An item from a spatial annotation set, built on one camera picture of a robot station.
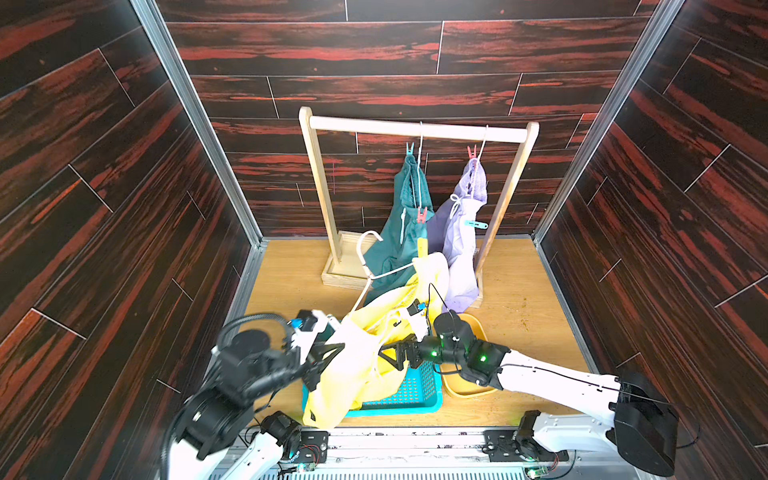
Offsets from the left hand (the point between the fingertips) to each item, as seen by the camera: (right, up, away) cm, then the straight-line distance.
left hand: (343, 345), depth 61 cm
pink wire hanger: (+2, +15, +49) cm, 52 cm away
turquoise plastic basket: (+19, -19, +22) cm, 34 cm away
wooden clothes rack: (-6, +15, +50) cm, 52 cm away
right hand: (+10, -2, +14) cm, 17 cm away
